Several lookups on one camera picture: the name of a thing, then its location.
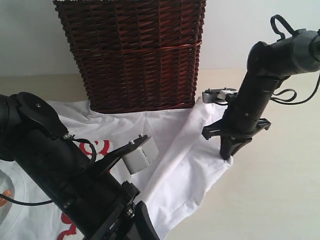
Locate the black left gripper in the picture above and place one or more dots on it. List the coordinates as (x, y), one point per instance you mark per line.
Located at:
(101, 207)

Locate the dark red wicker basket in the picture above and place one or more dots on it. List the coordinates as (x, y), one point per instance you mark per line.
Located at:
(135, 55)

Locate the white t-shirt red lettering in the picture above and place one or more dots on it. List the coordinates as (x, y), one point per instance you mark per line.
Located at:
(172, 187)

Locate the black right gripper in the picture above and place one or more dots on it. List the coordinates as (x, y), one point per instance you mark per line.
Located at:
(242, 114)

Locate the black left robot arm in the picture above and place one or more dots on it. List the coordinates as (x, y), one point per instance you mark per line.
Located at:
(31, 133)

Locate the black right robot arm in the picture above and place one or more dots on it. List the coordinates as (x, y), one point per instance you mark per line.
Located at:
(268, 66)

